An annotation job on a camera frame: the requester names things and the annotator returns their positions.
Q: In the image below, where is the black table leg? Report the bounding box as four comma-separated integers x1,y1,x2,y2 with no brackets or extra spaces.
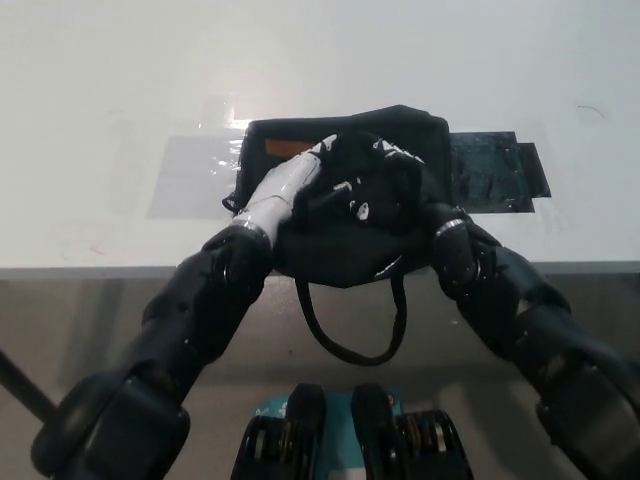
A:
0,347,62,426

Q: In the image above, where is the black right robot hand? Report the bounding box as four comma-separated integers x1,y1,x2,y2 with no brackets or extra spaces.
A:
370,136,455,232

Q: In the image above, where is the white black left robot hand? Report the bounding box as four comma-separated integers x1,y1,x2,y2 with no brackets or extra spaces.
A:
258,131,372,222

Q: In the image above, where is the large glossy black tape patch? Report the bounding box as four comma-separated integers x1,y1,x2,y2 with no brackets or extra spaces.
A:
447,129,535,215

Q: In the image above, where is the grey tape patch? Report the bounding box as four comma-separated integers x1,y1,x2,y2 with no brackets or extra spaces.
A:
146,133,251,219

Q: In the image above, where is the small matte black tape piece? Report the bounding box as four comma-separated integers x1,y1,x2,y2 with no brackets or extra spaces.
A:
517,142,553,199

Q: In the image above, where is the dark green soft travel bag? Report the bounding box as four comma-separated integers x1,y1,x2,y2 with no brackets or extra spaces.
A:
221,103,454,363

